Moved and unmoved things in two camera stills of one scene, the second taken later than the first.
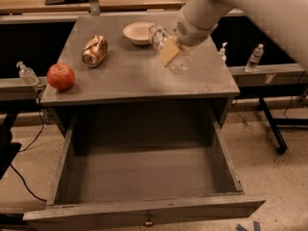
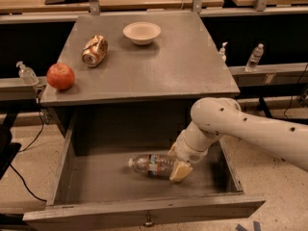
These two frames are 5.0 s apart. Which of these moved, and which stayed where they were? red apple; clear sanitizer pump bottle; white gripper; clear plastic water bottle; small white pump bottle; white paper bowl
Moved: white gripper; clear plastic water bottle
Stayed: red apple; small white pump bottle; white paper bowl; clear sanitizer pump bottle
